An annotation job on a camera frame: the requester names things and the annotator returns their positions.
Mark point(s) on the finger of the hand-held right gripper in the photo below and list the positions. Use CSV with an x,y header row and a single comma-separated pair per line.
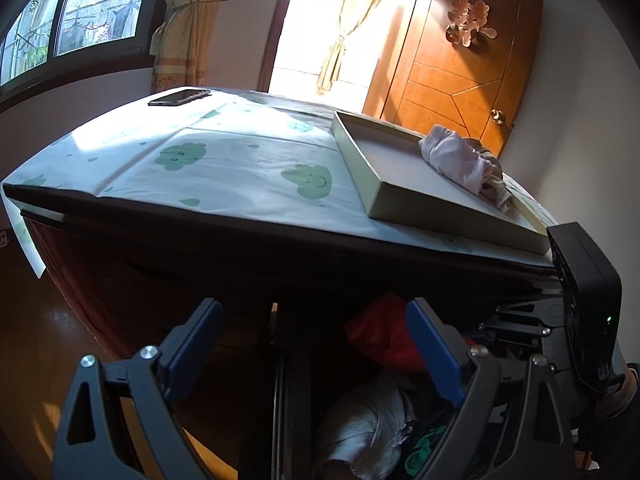
x,y
530,311
515,333

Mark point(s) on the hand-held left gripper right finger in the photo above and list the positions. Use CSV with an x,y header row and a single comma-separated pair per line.
x,y
432,342

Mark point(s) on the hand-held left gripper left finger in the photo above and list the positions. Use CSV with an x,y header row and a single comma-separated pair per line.
x,y
200,332

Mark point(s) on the bright red underwear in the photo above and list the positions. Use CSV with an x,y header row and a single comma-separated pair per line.
x,y
385,335

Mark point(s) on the white dotted underwear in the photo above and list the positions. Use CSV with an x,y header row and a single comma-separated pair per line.
x,y
365,420

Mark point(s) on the dark wooden drawer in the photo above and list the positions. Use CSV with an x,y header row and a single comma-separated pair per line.
x,y
295,385

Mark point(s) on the green underwear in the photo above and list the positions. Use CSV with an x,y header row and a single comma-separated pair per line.
x,y
425,452

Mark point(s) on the beige underwear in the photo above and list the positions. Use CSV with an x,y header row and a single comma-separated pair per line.
x,y
497,180

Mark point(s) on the pink underwear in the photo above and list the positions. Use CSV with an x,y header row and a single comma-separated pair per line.
x,y
455,160

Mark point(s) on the shallow beige cardboard box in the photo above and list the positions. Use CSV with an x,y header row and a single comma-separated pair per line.
x,y
400,170

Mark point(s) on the person's right hand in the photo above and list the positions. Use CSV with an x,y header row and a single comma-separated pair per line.
x,y
622,395

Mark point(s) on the cloud print tablecloth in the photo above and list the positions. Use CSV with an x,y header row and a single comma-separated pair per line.
x,y
225,170

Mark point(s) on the brass door knob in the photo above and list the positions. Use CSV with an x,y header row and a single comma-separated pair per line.
x,y
497,116

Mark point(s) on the black smartphone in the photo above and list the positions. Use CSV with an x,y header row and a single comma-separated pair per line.
x,y
180,96

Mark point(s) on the orange wooden door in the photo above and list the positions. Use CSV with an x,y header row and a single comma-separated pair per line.
x,y
450,80

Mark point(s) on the pale cutout door ornament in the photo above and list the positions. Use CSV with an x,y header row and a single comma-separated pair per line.
x,y
470,22

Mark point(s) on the yellow tied window curtain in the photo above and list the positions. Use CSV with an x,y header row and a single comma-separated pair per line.
x,y
192,25

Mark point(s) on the yellow tied balcony curtain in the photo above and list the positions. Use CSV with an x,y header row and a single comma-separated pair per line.
x,y
340,35

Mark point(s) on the dark framed window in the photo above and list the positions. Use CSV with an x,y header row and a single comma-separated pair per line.
x,y
75,10

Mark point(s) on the white wall outlet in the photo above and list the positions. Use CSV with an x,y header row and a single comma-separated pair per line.
x,y
4,237

